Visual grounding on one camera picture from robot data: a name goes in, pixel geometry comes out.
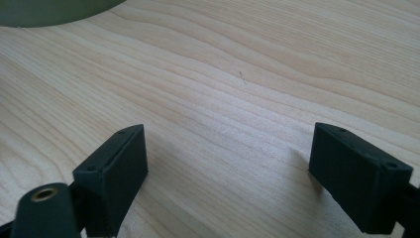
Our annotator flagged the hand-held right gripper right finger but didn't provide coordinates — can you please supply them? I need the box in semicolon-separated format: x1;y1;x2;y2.
308;122;414;235

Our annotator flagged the green round bin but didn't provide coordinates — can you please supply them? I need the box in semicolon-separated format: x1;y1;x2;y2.
0;0;128;29

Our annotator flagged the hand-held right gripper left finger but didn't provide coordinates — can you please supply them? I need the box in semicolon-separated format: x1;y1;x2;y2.
72;124;150;238

